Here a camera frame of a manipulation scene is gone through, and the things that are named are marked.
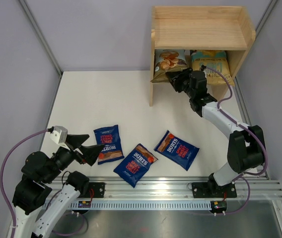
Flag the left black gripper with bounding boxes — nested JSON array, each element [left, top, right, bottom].
[[43, 134, 105, 183]]

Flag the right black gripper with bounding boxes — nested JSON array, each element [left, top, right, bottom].
[[166, 67, 195, 99]]

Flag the light blue cassava chips bag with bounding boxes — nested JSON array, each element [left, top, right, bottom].
[[151, 49, 188, 83]]

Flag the blue burts bag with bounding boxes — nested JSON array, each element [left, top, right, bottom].
[[94, 125, 124, 165], [113, 143, 158, 188], [154, 130, 200, 171]]

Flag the yellow kettle chips bag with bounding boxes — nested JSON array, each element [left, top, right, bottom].
[[190, 50, 234, 86]]

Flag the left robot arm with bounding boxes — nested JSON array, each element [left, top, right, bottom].
[[9, 129, 104, 238]]

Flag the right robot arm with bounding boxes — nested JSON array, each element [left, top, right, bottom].
[[166, 65, 268, 198]]

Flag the wooden two-tier shelf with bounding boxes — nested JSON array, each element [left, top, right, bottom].
[[148, 5, 256, 107]]

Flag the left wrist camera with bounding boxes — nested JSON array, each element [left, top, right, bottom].
[[48, 126, 68, 146]]

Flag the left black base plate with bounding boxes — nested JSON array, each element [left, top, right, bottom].
[[80, 182, 106, 199]]

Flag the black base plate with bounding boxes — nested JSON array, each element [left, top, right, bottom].
[[80, 182, 106, 199], [187, 182, 237, 199]]

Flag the white slotted cable duct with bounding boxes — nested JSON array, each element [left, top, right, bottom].
[[67, 200, 212, 211]]

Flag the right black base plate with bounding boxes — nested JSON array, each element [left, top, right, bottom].
[[187, 182, 237, 199]]

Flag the left aluminium frame post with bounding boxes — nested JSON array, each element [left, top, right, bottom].
[[17, 0, 63, 79]]

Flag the aluminium frame post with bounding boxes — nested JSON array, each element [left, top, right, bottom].
[[17, 0, 63, 79], [255, 0, 279, 35]]

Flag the right aluminium frame post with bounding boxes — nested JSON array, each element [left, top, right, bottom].
[[255, 0, 279, 35]]

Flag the aluminium mounting rail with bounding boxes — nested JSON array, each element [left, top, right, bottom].
[[39, 176, 282, 201]]

